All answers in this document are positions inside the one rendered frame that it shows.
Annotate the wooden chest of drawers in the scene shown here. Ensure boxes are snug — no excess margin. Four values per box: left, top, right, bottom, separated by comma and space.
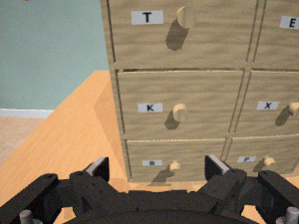
100, 0, 299, 182

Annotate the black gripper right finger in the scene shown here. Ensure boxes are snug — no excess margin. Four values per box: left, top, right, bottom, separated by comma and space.
178, 155, 299, 224

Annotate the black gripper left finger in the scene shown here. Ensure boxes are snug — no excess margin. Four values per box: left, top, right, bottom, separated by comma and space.
0, 156, 139, 224

